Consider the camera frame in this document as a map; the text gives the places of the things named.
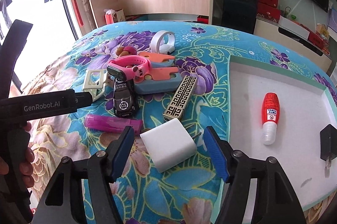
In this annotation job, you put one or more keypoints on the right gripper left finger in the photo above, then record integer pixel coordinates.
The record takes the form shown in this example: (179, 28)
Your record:
(62, 200)

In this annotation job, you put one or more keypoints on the white tv cabinet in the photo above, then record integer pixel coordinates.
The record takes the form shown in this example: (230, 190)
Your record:
(266, 29)

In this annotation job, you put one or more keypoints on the floral blue tablecloth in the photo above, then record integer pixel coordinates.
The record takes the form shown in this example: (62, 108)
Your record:
(186, 193)

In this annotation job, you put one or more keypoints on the brown puppy toy figure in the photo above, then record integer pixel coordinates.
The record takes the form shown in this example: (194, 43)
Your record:
(127, 50)

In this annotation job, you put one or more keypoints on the small red paper bag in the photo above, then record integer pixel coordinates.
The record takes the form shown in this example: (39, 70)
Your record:
(109, 16)

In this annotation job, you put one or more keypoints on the red glue bottle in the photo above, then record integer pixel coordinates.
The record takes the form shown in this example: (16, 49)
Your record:
(270, 118)

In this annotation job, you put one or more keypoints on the red gift bag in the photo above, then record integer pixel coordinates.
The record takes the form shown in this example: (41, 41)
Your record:
(268, 9)

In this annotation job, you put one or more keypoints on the white charger cube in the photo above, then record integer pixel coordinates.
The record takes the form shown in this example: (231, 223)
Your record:
(169, 144)

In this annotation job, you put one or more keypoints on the white square hook holder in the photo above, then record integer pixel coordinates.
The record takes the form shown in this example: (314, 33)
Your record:
(95, 83)

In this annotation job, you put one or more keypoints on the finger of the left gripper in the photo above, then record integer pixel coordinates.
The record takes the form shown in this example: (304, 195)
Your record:
(83, 99)

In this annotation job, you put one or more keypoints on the black toy car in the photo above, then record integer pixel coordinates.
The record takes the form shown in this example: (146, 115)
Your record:
(125, 103)

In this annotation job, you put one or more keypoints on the gold patterned lighter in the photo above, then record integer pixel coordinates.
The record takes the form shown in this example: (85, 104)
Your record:
(180, 100)

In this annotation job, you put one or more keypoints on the purple translucent lighter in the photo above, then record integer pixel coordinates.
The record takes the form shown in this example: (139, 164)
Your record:
(112, 124)

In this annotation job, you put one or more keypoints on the white flat box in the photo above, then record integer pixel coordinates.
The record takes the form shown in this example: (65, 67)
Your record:
(293, 27)

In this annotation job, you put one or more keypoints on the pink smart watch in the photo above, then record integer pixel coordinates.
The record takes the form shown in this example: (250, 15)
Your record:
(128, 67)

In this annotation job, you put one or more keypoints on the white ring stand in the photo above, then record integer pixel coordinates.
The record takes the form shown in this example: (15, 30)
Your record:
(163, 42)

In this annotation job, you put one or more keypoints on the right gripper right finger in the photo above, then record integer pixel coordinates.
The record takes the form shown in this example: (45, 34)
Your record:
(275, 198)

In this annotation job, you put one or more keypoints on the person left hand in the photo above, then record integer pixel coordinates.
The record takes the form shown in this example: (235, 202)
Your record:
(25, 167)

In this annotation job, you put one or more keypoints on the black power adapter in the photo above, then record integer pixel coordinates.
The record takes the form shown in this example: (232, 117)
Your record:
(328, 145)

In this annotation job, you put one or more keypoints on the teal shallow box tray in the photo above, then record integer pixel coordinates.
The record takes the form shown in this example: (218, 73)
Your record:
(307, 107)

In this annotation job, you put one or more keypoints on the orange and blue case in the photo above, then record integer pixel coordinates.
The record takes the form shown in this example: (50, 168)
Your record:
(163, 77)

